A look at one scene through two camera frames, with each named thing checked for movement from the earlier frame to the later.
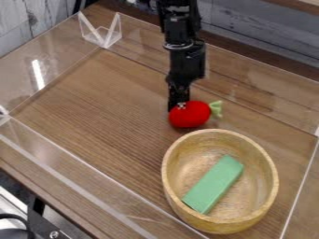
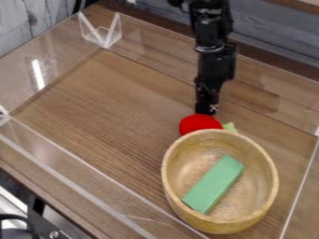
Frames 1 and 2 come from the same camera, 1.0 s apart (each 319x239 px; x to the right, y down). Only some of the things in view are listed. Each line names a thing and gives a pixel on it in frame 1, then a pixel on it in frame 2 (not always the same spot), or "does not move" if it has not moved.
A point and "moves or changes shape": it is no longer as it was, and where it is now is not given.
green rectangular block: [207, 192] does not move
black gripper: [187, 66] to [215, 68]
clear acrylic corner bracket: [103, 36] does not move
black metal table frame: [40, 227] does not move
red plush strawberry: [195, 113] moves or changes shape
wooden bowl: [219, 180] does not move
